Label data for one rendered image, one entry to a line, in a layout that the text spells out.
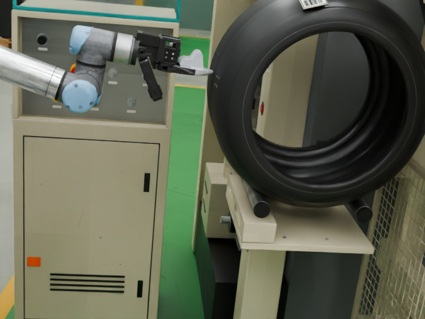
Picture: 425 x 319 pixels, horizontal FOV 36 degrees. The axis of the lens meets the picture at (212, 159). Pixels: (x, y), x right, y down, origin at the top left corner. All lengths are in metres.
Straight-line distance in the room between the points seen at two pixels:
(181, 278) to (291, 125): 1.33
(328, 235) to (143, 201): 0.81
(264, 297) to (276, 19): 1.05
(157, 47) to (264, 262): 0.89
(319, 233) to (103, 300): 1.05
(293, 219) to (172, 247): 1.58
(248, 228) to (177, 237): 1.83
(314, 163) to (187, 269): 1.40
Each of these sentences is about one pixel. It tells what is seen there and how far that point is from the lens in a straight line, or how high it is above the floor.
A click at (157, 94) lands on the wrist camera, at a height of 1.17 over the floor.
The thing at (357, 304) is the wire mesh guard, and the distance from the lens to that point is 2.40.
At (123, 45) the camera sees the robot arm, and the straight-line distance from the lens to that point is 1.65.
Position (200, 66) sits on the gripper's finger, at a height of 1.25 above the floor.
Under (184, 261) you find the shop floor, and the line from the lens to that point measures 3.31.
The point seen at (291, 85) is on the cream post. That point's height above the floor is 1.15.
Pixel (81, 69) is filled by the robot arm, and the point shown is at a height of 1.22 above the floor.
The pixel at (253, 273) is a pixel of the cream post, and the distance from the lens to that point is 2.23.
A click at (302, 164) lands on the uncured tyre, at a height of 0.94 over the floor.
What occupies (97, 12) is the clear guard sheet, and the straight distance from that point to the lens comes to 2.25.
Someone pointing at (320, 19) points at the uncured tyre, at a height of 1.40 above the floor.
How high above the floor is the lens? 1.59
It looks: 20 degrees down
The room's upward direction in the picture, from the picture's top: 6 degrees clockwise
